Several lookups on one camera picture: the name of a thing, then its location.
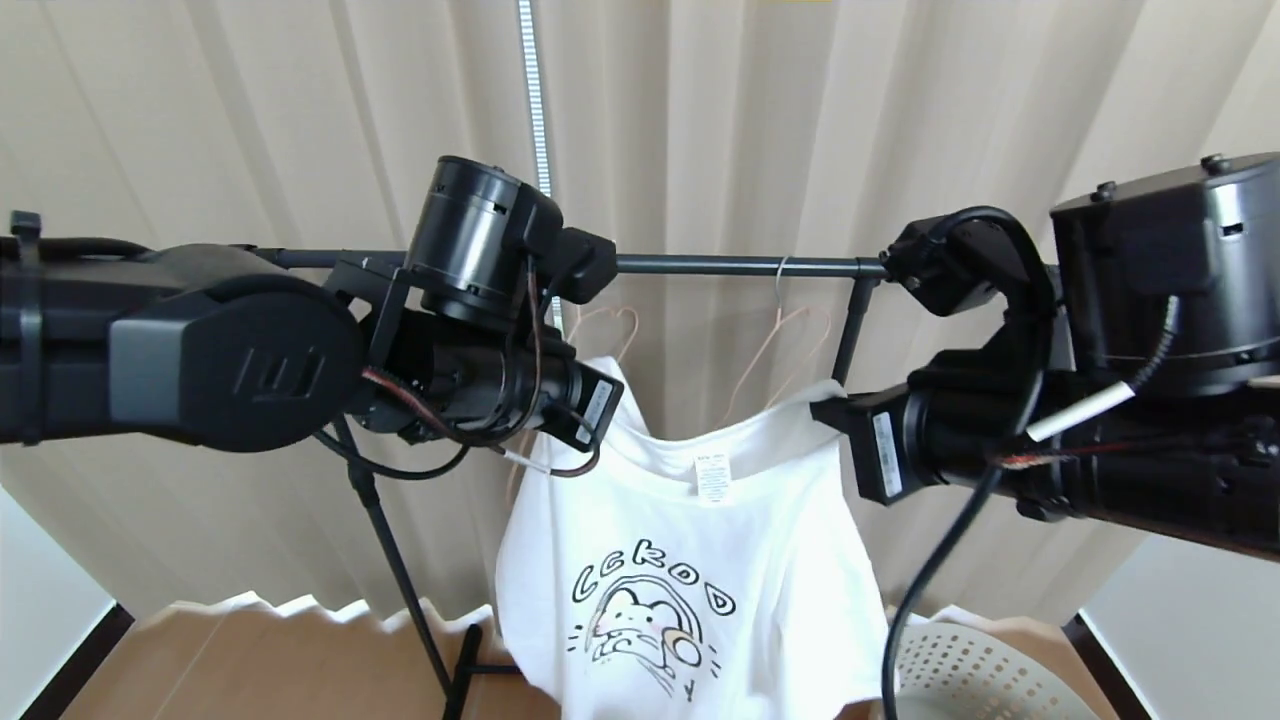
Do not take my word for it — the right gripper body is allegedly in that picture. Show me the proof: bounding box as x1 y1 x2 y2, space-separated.
845 364 1023 507

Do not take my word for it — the white printed t-shirt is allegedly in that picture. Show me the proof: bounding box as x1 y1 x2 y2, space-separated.
494 355 892 714

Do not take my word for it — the white laundry basket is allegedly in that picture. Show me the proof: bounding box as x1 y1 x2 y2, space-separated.
893 621 1107 720

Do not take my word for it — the pink clothes hanger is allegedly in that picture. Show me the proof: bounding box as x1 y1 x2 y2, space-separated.
721 255 834 427
505 302 642 501

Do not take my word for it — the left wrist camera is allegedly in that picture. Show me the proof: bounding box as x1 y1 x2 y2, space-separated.
545 228 620 307

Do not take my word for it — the beige curtain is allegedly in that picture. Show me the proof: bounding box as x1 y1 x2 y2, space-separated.
0 0 1280 627

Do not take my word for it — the black clothes rack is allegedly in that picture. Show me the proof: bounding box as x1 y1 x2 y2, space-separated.
235 245 893 720

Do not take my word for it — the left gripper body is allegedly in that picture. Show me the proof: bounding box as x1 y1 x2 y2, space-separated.
468 338 627 454

